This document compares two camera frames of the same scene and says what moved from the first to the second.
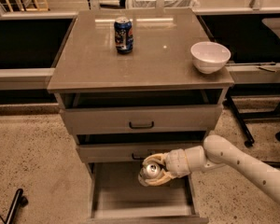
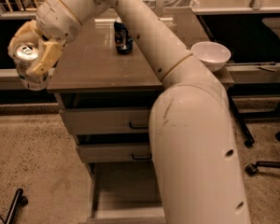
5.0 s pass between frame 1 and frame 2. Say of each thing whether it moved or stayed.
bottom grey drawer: stayed
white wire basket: stayed
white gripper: moved
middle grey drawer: stayed
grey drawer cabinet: stayed
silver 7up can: moved
